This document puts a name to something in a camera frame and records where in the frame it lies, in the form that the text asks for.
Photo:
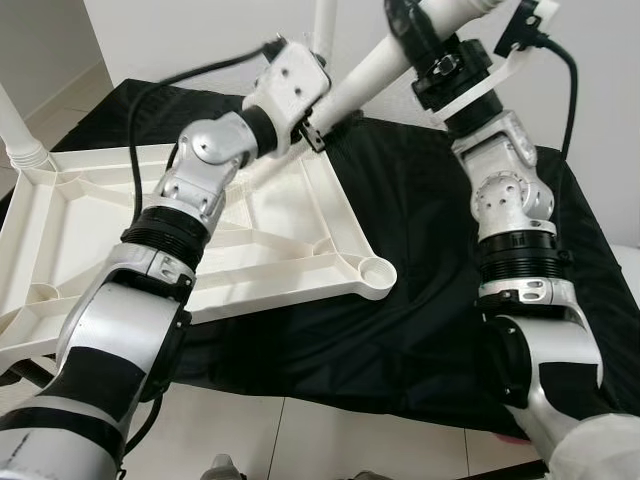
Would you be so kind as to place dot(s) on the black metal table leg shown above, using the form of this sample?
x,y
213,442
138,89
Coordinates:
x,y
30,372

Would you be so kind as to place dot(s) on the black table cloth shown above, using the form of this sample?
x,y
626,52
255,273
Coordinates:
x,y
430,250

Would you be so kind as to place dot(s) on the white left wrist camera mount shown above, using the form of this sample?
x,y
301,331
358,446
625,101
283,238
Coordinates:
x,y
290,90

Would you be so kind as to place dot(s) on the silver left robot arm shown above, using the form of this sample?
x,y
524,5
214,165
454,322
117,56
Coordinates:
x,y
190,180

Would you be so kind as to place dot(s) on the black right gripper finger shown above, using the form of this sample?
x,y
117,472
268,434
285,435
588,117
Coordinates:
x,y
415,28

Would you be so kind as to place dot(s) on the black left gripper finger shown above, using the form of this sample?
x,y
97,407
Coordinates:
x,y
347,119

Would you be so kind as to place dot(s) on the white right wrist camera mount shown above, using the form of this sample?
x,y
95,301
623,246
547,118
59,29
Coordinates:
x,y
505,75

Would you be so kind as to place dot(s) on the white plastic table top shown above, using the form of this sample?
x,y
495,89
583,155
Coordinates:
x,y
280,240

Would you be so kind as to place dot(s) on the grey left robot leg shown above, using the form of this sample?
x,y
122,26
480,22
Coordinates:
x,y
222,469

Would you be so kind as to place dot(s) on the grey right robot leg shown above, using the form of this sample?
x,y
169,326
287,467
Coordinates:
x,y
368,476

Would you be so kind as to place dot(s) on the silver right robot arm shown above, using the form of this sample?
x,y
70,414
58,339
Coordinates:
x,y
510,200

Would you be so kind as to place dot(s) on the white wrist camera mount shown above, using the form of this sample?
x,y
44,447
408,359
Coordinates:
x,y
290,90
505,75

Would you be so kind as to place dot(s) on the grey robot leg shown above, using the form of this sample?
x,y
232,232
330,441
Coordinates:
x,y
222,469
368,476

